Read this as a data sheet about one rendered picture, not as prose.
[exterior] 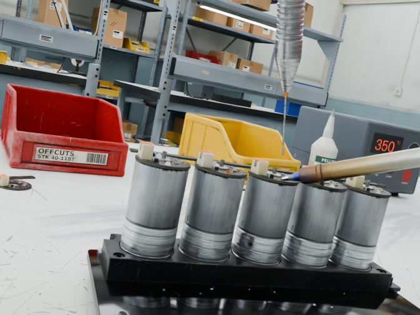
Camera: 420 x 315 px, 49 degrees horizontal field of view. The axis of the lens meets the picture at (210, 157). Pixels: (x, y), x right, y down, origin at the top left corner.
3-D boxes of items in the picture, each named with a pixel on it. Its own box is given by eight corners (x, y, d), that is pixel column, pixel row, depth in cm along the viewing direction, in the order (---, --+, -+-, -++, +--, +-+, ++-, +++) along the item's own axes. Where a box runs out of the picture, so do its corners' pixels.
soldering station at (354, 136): (414, 200, 64) (433, 132, 63) (351, 193, 59) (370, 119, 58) (342, 172, 78) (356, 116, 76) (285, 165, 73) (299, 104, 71)
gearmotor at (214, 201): (232, 280, 22) (255, 175, 21) (182, 278, 21) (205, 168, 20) (215, 259, 24) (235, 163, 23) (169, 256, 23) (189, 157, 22)
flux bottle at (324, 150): (320, 189, 57) (340, 110, 56) (297, 182, 59) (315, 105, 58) (333, 188, 60) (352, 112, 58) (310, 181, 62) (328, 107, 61)
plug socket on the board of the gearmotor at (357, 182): (365, 189, 24) (369, 177, 24) (352, 187, 24) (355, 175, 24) (356, 185, 25) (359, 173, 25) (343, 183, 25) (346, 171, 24)
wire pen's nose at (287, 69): (268, 92, 20) (269, 57, 19) (281, 86, 21) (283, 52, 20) (290, 97, 19) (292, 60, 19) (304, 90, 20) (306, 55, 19)
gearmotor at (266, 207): (284, 283, 23) (308, 182, 22) (239, 280, 22) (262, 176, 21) (263, 262, 25) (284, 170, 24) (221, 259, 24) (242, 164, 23)
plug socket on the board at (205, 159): (217, 169, 21) (220, 155, 21) (199, 167, 21) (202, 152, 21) (211, 165, 22) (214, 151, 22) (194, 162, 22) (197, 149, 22)
